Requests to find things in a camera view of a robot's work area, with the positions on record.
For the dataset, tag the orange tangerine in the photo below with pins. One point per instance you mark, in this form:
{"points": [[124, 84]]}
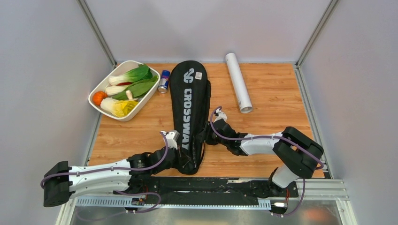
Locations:
{"points": [[98, 97]]}

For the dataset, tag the beige mushroom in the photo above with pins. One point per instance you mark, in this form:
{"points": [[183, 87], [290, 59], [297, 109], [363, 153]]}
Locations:
{"points": [[129, 95]]}

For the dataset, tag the red chili pepper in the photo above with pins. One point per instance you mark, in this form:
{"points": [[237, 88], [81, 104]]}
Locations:
{"points": [[124, 83]]}

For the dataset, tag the right aluminium frame post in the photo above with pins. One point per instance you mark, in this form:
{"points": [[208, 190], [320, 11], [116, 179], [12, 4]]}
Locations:
{"points": [[316, 32]]}

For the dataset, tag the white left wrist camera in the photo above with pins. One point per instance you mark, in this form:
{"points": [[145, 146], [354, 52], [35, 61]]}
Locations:
{"points": [[170, 139]]}

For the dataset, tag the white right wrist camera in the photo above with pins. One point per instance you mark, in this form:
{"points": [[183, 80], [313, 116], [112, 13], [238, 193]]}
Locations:
{"points": [[219, 114]]}

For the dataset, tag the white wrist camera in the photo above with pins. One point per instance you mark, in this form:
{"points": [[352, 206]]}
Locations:
{"points": [[170, 139], [219, 114]]}

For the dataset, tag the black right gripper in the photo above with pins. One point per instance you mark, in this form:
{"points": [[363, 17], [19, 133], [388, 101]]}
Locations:
{"points": [[208, 131]]}

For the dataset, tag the black Crossway racket bag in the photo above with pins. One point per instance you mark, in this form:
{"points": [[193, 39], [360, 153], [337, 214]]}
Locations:
{"points": [[190, 92]]}

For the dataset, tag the green bok choy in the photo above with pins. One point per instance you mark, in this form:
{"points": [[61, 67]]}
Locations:
{"points": [[142, 72], [137, 89]]}

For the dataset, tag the yellow napa cabbage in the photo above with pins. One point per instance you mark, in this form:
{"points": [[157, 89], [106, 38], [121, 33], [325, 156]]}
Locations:
{"points": [[118, 108]]}

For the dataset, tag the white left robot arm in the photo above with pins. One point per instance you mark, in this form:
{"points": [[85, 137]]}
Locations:
{"points": [[63, 182]]}

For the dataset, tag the silver blue drink can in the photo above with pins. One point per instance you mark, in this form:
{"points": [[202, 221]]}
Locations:
{"points": [[164, 81]]}

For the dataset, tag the aluminium frame post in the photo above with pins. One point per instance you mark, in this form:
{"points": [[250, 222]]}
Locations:
{"points": [[316, 32], [97, 32]]}

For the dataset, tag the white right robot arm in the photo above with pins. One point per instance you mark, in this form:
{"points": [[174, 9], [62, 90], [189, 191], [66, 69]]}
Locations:
{"points": [[300, 155]]}

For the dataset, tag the green bok choy lower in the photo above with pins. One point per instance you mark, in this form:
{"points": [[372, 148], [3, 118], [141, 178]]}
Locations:
{"points": [[137, 89]]}

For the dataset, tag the green bok choy top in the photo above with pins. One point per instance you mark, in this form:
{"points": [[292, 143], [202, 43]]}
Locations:
{"points": [[142, 72]]}

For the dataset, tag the left aluminium frame post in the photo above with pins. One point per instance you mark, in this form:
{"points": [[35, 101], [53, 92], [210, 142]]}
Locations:
{"points": [[97, 32]]}

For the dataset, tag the white oval vegetable basket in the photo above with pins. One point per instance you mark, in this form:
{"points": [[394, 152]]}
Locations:
{"points": [[142, 100]]}

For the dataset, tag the white shuttlecock tube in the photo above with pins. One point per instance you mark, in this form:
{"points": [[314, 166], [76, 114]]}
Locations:
{"points": [[242, 96]]}

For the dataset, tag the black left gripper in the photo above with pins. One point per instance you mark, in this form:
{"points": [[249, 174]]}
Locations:
{"points": [[182, 158]]}

